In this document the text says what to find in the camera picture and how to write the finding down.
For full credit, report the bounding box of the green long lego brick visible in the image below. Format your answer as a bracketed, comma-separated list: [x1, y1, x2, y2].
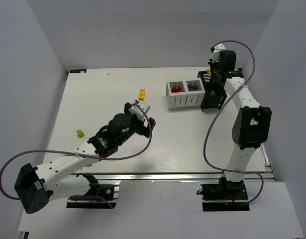
[208, 98, 220, 107]

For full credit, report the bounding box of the purple lego brick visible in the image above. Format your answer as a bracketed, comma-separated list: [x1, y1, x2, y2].
[188, 86, 198, 91]

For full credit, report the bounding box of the red lego brick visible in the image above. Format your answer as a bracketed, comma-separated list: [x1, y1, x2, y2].
[171, 88, 184, 94]

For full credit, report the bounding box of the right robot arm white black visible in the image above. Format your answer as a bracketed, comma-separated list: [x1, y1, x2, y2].
[210, 46, 272, 194]

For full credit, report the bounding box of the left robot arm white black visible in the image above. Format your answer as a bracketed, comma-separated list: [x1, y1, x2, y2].
[14, 113, 156, 214]

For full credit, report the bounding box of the black double bin container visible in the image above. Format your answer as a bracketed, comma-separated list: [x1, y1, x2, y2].
[198, 70, 227, 111]

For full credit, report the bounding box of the orange yellow lego brick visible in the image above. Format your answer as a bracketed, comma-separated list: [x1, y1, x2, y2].
[138, 89, 146, 101]

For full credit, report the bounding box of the white double bin container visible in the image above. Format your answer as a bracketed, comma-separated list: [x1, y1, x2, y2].
[166, 79, 205, 111]

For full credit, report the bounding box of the small green lego left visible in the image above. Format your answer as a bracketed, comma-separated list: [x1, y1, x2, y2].
[76, 129, 84, 137]

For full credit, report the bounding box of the blue label left corner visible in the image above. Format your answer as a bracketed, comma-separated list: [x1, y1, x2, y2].
[69, 69, 87, 74]

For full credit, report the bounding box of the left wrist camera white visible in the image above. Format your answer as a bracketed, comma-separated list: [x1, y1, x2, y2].
[124, 101, 151, 122]

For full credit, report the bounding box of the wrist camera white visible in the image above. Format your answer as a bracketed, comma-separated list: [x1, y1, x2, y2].
[210, 43, 225, 63]
[124, 101, 151, 122]

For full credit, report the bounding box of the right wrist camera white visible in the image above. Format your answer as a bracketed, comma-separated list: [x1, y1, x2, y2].
[210, 43, 225, 63]

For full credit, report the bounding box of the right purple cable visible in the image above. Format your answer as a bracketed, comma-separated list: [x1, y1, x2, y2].
[203, 40, 265, 205]

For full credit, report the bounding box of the purple cable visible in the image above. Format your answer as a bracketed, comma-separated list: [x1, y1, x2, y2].
[203, 40, 265, 205]
[0, 101, 153, 209]

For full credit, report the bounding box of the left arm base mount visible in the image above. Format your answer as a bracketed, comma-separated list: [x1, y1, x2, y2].
[66, 173, 117, 209]

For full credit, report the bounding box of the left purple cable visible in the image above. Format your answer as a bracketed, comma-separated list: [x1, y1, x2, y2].
[0, 101, 153, 209]

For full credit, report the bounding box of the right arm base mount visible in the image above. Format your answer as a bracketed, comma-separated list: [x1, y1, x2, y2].
[196, 177, 250, 212]

